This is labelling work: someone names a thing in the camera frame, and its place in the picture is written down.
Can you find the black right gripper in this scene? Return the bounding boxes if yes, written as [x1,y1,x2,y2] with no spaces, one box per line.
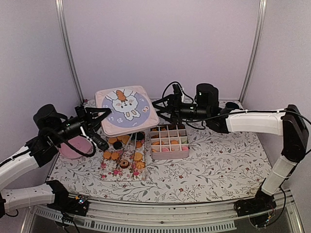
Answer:
[152,94,209,125]

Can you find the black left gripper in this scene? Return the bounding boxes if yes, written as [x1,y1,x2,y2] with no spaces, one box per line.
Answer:
[50,105,112,146]

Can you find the clear tin lid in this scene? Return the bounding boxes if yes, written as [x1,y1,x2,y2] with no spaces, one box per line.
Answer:
[95,85,159,137]

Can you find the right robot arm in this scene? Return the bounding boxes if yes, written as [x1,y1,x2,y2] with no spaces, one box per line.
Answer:
[152,82,310,216]

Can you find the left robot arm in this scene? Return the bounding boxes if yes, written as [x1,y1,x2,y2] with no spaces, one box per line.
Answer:
[0,104,111,216]

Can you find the pink tin with white dividers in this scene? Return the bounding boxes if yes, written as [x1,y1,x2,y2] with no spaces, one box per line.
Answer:
[150,124,190,160]

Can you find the pink round plate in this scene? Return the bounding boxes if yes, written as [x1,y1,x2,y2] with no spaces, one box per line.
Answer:
[59,136,96,160]

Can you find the black sandwich cookie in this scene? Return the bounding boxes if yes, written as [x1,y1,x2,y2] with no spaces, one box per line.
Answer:
[113,141,123,150]

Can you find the floral rectangular tray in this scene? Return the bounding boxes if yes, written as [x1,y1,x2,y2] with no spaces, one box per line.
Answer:
[100,131,147,182]

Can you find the yellow dotted round biscuit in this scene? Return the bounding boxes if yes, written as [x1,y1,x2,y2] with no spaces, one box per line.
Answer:
[134,152,143,162]

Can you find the chocolate sprinkle donut cookie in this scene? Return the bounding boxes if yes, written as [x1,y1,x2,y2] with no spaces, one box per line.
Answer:
[119,159,130,169]

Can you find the dark blue mug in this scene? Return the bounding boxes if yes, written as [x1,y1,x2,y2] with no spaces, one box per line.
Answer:
[225,101,240,110]

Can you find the swirl butter cookie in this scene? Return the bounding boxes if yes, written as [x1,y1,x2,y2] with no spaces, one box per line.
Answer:
[136,161,145,169]

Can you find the floral patterned tablecloth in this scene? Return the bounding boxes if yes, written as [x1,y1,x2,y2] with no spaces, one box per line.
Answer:
[48,124,271,203]

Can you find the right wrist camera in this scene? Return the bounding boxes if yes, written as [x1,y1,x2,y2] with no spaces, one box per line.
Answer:
[173,84,186,102]

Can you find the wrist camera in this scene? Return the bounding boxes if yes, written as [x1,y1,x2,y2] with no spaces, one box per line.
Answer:
[173,84,186,102]
[91,133,109,151]

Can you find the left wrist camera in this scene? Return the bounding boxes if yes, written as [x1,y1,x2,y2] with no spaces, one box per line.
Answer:
[91,133,109,151]

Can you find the aluminium front rail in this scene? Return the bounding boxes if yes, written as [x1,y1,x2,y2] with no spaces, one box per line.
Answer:
[21,190,304,233]

